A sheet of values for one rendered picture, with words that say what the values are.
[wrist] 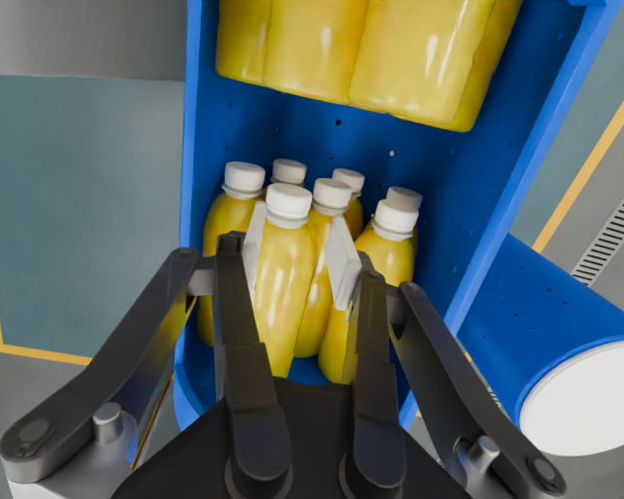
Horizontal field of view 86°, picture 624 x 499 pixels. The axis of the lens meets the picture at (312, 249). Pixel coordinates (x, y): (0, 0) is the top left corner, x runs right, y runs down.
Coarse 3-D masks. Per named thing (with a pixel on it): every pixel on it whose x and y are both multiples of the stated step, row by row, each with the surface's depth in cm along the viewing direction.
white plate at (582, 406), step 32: (608, 352) 51; (544, 384) 54; (576, 384) 54; (608, 384) 54; (544, 416) 57; (576, 416) 58; (608, 416) 58; (544, 448) 61; (576, 448) 62; (608, 448) 62
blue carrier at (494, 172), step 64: (192, 0) 21; (576, 0) 17; (192, 64) 22; (512, 64) 30; (576, 64) 18; (192, 128) 24; (256, 128) 38; (320, 128) 42; (384, 128) 41; (512, 128) 29; (192, 192) 30; (384, 192) 43; (448, 192) 37; (512, 192) 21; (448, 256) 36; (192, 320) 40; (448, 320) 25; (192, 384) 38
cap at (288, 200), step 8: (272, 184) 29; (280, 184) 29; (288, 184) 30; (272, 192) 27; (280, 192) 27; (288, 192) 28; (296, 192) 28; (304, 192) 29; (272, 200) 28; (280, 200) 27; (288, 200) 27; (296, 200) 27; (304, 200) 28; (272, 208) 28; (280, 208) 27; (288, 208) 27; (296, 208) 28; (304, 208) 28; (288, 216) 28; (296, 216) 28; (304, 216) 29
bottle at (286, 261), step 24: (264, 240) 28; (288, 240) 28; (312, 240) 30; (264, 264) 28; (288, 264) 28; (312, 264) 30; (264, 288) 29; (288, 288) 29; (264, 312) 30; (288, 312) 31; (264, 336) 31; (288, 336) 32; (288, 360) 35
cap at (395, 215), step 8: (384, 200) 32; (392, 200) 33; (376, 208) 32; (384, 208) 30; (392, 208) 30; (400, 208) 31; (408, 208) 32; (376, 216) 32; (384, 216) 31; (392, 216) 30; (400, 216) 30; (408, 216) 30; (416, 216) 31; (384, 224) 31; (392, 224) 30; (400, 224) 30; (408, 224) 30
